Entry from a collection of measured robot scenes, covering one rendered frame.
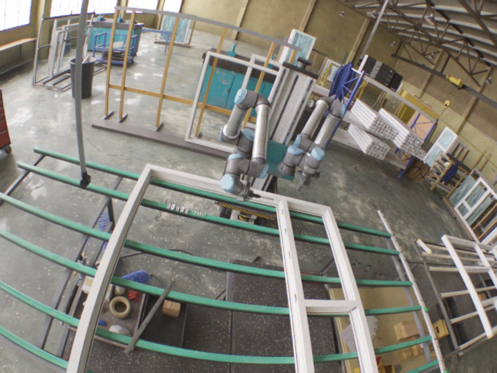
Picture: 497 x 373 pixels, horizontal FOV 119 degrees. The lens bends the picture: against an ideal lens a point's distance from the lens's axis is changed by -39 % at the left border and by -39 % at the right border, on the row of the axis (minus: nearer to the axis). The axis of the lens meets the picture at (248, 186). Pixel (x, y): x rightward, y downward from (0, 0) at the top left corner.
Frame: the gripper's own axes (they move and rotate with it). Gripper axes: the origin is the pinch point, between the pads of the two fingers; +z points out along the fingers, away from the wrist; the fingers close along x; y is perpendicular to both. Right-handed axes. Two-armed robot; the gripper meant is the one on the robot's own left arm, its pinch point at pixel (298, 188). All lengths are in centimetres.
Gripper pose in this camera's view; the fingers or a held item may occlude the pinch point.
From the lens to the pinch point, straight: 179.8
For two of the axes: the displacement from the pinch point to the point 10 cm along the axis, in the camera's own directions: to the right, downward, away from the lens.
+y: -9.5, -2.3, -2.1
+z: -3.1, 7.4, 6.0
